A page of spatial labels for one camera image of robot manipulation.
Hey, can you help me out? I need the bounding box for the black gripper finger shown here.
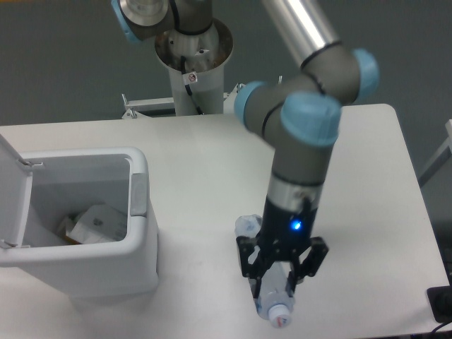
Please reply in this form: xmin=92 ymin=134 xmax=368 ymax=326
xmin=236 ymin=236 xmax=269 ymax=295
xmin=285 ymin=237 xmax=329 ymax=297

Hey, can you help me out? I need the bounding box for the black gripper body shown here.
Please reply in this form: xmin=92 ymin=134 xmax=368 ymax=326
xmin=252 ymin=198 xmax=316 ymax=269

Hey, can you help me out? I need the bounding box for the crushed clear plastic bottle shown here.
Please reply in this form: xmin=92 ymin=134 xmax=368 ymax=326
xmin=234 ymin=215 xmax=295 ymax=328

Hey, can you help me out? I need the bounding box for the white paper packet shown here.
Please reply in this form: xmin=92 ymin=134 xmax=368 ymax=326
xmin=72 ymin=204 xmax=127 ymax=244

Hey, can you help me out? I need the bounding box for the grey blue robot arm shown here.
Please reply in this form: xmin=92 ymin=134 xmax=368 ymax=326
xmin=112 ymin=1 xmax=379 ymax=298

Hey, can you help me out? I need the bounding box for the trash inside the can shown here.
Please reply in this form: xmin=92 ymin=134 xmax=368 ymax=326
xmin=57 ymin=212 xmax=84 ymax=244

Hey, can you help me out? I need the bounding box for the white open trash can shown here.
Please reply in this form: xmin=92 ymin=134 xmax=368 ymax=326
xmin=1 ymin=140 xmax=158 ymax=297

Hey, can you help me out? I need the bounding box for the black device at table edge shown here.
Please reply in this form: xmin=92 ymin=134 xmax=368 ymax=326
xmin=427 ymin=285 xmax=451 ymax=323

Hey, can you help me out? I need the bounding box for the white frame at right edge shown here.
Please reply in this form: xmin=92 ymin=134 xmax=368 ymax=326
xmin=418 ymin=119 xmax=451 ymax=188

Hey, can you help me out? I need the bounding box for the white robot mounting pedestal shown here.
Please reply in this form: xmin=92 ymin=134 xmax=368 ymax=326
xmin=122 ymin=18 xmax=233 ymax=119

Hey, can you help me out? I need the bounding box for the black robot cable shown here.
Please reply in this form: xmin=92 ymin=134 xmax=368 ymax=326
xmin=179 ymin=55 xmax=205 ymax=115

